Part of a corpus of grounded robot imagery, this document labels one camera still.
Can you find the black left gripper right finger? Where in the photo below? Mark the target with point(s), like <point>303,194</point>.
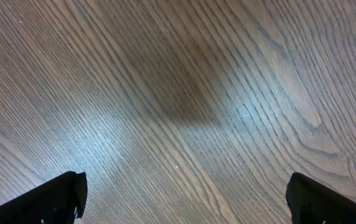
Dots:
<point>311,202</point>

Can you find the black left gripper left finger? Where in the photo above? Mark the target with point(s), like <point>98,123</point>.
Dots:
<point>60,200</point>

